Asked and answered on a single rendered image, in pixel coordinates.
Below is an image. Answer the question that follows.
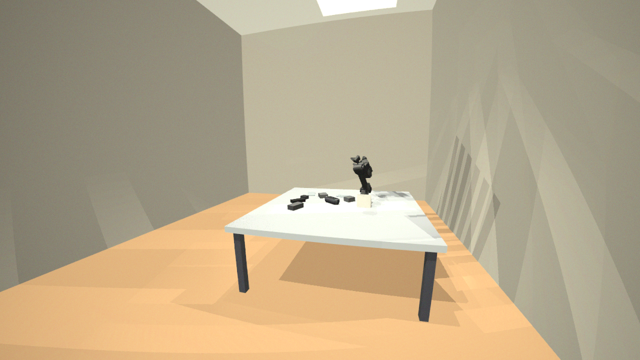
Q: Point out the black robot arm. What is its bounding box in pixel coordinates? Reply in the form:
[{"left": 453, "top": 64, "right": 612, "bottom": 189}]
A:
[{"left": 353, "top": 156, "right": 372, "bottom": 195}]

